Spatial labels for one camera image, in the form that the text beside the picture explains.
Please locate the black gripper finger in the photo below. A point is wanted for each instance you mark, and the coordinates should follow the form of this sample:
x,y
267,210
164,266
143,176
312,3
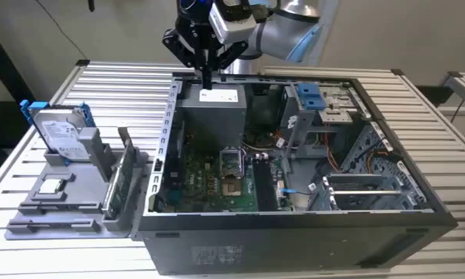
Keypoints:
x,y
235,53
180,48

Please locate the RAM stick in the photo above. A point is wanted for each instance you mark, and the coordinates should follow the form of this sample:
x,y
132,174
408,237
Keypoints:
x,y
61,224
71,207

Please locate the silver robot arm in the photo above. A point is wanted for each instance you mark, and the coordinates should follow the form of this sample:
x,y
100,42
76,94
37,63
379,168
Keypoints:
x,y
287,29

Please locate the black RAM slot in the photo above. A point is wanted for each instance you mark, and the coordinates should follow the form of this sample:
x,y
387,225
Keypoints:
x,y
259,186
267,186
263,186

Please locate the blue plastic drive latch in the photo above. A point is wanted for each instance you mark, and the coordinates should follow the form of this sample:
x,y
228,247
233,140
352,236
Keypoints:
x,y
308,96

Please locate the grey power supply unit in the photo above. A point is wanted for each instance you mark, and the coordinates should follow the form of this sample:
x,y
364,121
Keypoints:
x,y
213,122

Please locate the black table corner cap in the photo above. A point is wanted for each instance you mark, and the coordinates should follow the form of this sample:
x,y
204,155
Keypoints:
x,y
455,73
83,62
398,71

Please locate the grey metal drive cage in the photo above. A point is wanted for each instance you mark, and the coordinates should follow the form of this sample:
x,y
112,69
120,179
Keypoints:
x,y
335,116

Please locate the green motherboard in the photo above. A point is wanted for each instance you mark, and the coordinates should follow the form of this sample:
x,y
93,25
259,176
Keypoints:
x,y
201,171

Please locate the hard disk in blue carrier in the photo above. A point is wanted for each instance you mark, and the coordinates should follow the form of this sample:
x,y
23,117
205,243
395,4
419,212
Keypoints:
x,y
60,133

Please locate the graphics card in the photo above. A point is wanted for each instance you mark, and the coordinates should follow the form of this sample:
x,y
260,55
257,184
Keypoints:
x,y
124,174

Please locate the CPU socket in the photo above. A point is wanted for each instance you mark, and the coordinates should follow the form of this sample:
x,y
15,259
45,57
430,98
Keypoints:
x,y
232,189

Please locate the grey parts rack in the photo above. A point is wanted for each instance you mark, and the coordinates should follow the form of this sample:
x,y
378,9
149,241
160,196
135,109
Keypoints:
x,y
83,177

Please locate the silver CPU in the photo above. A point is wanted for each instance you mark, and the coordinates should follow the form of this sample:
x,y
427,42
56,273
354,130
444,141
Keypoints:
x,y
51,186

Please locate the grey metal disk bay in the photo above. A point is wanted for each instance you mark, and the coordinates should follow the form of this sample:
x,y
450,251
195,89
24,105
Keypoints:
x,y
366,192

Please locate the black PC case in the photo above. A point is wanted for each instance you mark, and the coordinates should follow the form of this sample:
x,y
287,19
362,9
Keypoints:
x,y
256,250

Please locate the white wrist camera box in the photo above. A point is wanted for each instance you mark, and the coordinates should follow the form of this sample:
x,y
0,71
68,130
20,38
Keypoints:
x,y
232,29

